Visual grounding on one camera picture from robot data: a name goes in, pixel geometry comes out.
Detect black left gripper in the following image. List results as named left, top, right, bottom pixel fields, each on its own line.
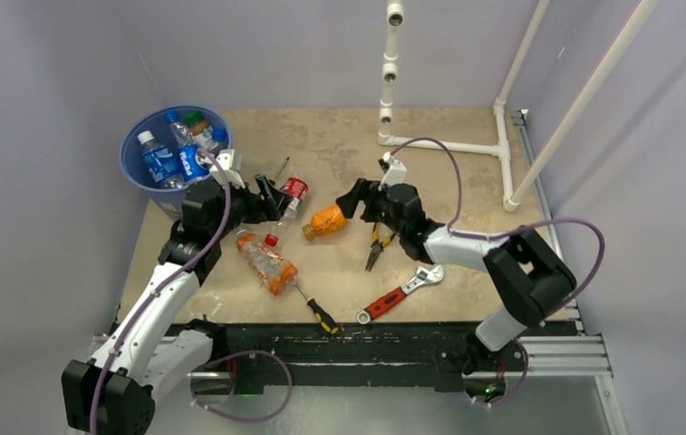
left=210, top=174, right=291, bottom=241

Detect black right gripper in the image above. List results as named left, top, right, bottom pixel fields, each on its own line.
left=336, top=179, right=406, bottom=238

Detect orange juice bottle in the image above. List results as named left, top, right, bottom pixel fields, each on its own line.
left=302, top=204, right=348, bottom=240

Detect crushed orange label bottle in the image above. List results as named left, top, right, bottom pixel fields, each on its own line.
left=237, top=229, right=298, bottom=295

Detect pepsi label clear bottle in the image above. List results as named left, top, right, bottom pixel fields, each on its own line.
left=164, top=110, right=209, bottom=184

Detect blue label bottle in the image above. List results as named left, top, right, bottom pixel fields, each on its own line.
left=137, top=130, right=184, bottom=189
left=206, top=129, right=228, bottom=160

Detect green cap clear bottle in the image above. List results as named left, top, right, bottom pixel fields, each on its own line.
left=183, top=110, right=213, bottom=150

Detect blue label bottle back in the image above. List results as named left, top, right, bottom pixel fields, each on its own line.
left=137, top=130, right=184, bottom=189

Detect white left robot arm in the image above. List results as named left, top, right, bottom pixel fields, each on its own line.
left=61, top=174, right=291, bottom=434

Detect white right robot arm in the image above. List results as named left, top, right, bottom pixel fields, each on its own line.
left=335, top=179, right=577, bottom=369

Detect blue plastic bin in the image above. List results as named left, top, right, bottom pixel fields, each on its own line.
left=119, top=104, right=233, bottom=220

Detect red label clear bottle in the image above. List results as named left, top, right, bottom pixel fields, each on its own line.
left=264, top=172, right=309, bottom=247

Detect yellow black screwdriver back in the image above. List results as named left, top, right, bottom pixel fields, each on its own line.
left=275, top=156, right=290, bottom=179

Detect yellow black screwdriver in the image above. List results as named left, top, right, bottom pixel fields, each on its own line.
left=295, top=283, right=340, bottom=335
left=275, top=156, right=290, bottom=179

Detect yellow black screwdriver front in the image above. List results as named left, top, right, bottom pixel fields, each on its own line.
left=295, top=283, right=340, bottom=335

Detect yellow handled pliers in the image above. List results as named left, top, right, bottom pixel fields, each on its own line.
left=365, top=222, right=396, bottom=272

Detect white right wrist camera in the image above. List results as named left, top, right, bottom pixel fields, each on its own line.
left=378, top=152, right=407, bottom=190

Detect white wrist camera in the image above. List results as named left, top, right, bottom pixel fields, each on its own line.
left=209, top=149, right=246, bottom=189
left=378, top=152, right=407, bottom=190

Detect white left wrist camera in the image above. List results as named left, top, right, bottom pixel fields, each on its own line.
left=209, top=149, right=246, bottom=189

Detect red handled adjustable wrench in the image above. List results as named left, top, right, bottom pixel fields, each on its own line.
left=356, top=265, right=445, bottom=324

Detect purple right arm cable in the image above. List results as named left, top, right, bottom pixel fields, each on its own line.
left=387, top=136, right=606, bottom=410

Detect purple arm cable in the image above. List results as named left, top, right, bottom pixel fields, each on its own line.
left=88, top=150, right=233, bottom=435
left=387, top=136, right=606, bottom=410

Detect black table front rail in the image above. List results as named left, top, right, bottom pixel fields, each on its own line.
left=108, top=323, right=500, bottom=394

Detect white pvc pipe frame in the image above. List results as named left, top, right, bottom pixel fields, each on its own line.
left=376, top=0, right=662, bottom=213

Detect purple cable loop below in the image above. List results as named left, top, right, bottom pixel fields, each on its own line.
left=188, top=350, right=293, bottom=424

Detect aluminium side rail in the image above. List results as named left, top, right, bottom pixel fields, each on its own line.
left=510, top=109, right=614, bottom=380

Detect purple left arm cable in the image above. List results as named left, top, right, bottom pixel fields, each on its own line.
left=88, top=150, right=233, bottom=435

